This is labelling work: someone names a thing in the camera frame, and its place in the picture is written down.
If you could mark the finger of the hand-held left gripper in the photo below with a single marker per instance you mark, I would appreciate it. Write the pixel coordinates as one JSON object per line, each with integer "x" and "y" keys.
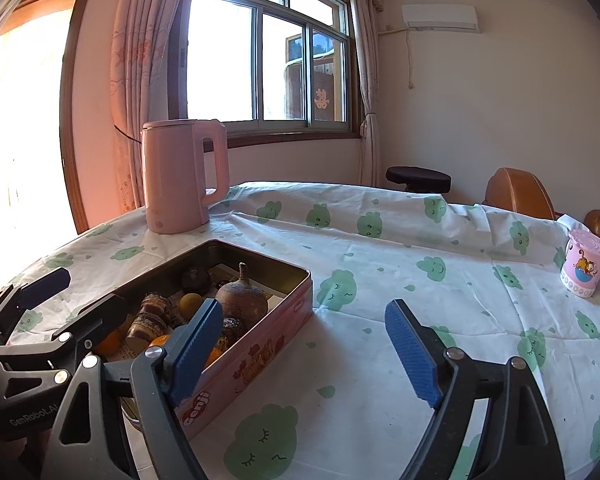
{"x": 95, "y": 317}
{"x": 45, "y": 282}

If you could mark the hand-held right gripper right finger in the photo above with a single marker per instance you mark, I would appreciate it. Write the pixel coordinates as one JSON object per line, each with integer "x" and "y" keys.
{"x": 410, "y": 355}

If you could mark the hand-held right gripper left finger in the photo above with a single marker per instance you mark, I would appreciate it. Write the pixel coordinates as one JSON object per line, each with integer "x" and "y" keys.
{"x": 195, "y": 350}

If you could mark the orange mandarin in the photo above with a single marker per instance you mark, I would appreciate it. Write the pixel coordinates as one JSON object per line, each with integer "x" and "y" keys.
{"x": 212, "y": 357}
{"x": 107, "y": 342}
{"x": 159, "y": 342}

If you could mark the cut brown yam piece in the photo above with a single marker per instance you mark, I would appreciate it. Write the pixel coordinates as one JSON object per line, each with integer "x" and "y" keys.
{"x": 140, "y": 332}
{"x": 152, "y": 310}

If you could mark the small yellow-brown fruit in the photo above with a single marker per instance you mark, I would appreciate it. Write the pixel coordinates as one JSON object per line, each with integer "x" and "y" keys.
{"x": 190, "y": 302}

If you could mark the pink metal tin box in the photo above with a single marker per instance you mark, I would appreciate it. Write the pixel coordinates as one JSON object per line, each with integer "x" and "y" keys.
{"x": 260, "y": 350}

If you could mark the brown round root vegetable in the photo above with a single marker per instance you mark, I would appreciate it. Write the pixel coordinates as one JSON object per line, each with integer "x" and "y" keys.
{"x": 242, "y": 297}

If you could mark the wooden framed glass door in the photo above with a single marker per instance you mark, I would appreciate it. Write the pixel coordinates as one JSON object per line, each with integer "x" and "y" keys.
{"x": 72, "y": 135}

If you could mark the pink electric kettle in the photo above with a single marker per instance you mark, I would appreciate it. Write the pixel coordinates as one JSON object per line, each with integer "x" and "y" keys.
{"x": 175, "y": 180}

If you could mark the black round stool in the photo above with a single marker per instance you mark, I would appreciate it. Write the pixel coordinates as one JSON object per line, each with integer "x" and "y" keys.
{"x": 417, "y": 176}

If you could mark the pink cartoon cup with lid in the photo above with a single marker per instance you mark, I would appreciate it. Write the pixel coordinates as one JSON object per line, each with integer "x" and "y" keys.
{"x": 582, "y": 270}

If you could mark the wide pink patterned curtain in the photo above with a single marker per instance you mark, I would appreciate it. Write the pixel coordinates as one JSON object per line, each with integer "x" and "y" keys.
{"x": 135, "y": 60}

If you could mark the sliding glass window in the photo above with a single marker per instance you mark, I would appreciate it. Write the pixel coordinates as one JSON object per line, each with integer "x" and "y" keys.
{"x": 220, "y": 60}

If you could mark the white air conditioner pipe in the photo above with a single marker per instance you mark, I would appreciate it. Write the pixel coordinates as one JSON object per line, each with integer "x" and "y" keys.
{"x": 410, "y": 60}

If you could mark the narrow pink curtain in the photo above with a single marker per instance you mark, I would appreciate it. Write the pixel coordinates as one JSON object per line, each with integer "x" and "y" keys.
{"x": 367, "y": 60}

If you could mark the white wall air conditioner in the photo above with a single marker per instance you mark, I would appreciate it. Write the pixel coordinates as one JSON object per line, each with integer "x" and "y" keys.
{"x": 440, "y": 15}

